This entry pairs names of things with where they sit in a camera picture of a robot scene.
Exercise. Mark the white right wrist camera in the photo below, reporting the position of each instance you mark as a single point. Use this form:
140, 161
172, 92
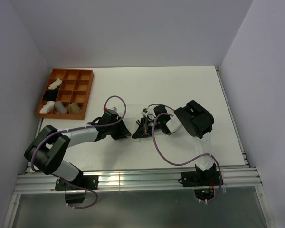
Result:
145, 112

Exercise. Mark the grey sock with red cuff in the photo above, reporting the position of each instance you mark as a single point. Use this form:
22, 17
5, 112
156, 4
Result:
60, 108

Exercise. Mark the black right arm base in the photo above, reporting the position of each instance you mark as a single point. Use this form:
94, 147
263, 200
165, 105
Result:
207, 179

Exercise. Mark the cream rolled sock in tray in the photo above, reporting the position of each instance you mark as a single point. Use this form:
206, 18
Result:
55, 84

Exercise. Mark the black rolled sock in tray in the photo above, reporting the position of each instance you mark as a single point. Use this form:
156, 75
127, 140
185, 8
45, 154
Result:
50, 95

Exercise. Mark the white rolled sock in tray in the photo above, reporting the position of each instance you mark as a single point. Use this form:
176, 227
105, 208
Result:
47, 108

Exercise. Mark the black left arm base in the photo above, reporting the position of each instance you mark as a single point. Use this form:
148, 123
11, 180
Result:
76, 192

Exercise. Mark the orange wooden compartment tray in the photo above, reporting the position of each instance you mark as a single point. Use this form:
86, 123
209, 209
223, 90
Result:
75, 87

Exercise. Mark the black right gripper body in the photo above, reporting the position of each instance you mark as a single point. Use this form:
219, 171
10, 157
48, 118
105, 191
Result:
147, 126

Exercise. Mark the aluminium frame rail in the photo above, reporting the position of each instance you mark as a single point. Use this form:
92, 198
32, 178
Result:
135, 180

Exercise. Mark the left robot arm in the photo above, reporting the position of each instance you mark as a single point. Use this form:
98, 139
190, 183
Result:
48, 149

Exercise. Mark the tan brown long sock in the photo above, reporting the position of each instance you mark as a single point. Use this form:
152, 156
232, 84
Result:
74, 108

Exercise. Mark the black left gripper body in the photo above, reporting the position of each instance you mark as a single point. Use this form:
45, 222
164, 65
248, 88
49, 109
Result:
117, 131

